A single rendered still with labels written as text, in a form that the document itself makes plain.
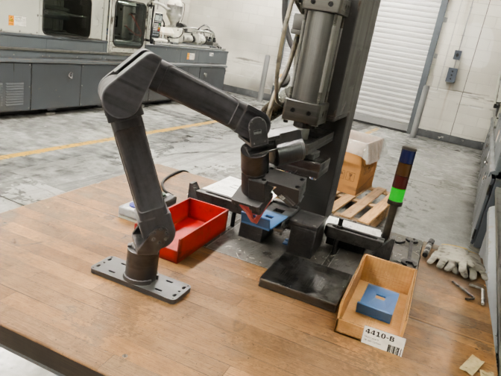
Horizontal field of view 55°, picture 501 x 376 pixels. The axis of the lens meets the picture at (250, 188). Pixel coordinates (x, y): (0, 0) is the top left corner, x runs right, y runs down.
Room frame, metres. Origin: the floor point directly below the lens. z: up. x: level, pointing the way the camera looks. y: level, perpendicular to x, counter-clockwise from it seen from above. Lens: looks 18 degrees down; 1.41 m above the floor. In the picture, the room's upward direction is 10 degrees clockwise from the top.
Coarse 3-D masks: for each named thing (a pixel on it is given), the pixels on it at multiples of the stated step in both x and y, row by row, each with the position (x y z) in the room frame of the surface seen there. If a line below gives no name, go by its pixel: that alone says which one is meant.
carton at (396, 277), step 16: (368, 256) 1.03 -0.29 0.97; (368, 272) 1.02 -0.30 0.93; (384, 272) 1.01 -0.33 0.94; (400, 272) 1.00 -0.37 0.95; (416, 272) 0.98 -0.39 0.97; (352, 288) 0.90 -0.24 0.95; (384, 288) 1.00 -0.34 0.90; (400, 288) 1.00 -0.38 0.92; (352, 304) 0.90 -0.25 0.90; (400, 304) 0.94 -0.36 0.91; (336, 320) 0.80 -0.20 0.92; (352, 320) 0.84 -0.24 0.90; (368, 320) 0.85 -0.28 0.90; (400, 320) 0.87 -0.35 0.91; (352, 336) 0.79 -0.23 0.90; (368, 336) 0.78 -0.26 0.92; (384, 336) 0.77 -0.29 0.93; (400, 336) 0.76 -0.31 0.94; (400, 352) 0.76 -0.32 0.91
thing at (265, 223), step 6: (246, 216) 1.02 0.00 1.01; (264, 216) 1.09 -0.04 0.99; (270, 216) 1.11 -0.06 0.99; (276, 216) 1.11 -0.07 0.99; (282, 216) 1.12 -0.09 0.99; (246, 222) 1.02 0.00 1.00; (252, 222) 1.02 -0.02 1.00; (258, 222) 1.01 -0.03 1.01; (264, 222) 1.00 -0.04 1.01; (270, 222) 1.06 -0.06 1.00; (276, 222) 1.07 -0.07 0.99; (264, 228) 1.01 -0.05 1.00; (270, 228) 1.01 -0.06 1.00
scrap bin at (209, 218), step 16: (176, 208) 1.16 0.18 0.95; (192, 208) 1.22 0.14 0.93; (208, 208) 1.21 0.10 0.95; (224, 208) 1.19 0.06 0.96; (176, 224) 1.16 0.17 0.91; (192, 224) 1.18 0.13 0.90; (208, 224) 1.08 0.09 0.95; (224, 224) 1.18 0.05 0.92; (176, 240) 1.07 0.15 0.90; (192, 240) 1.01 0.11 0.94; (208, 240) 1.10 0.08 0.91; (160, 256) 0.97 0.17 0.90; (176, 256) 0.96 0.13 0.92
